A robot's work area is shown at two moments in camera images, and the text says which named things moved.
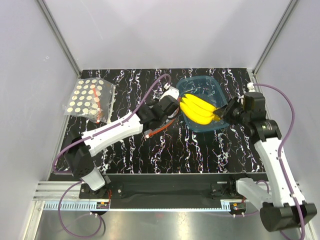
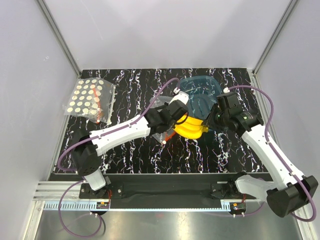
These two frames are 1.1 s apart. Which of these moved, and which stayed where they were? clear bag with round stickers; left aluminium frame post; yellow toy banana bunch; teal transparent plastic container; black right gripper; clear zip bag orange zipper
Moved: clear zip bag orange zipper; yellow toy banana bunch; black right gripper
Stayed: left aluminium frame post; teal transparent plastic container; clear bag with round stickers
